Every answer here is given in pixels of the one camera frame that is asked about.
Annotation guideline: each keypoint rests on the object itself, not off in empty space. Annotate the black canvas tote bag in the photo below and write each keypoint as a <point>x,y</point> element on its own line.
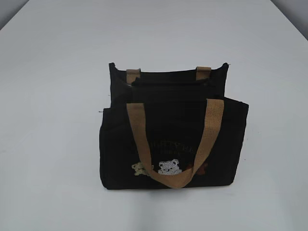
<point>170,130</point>

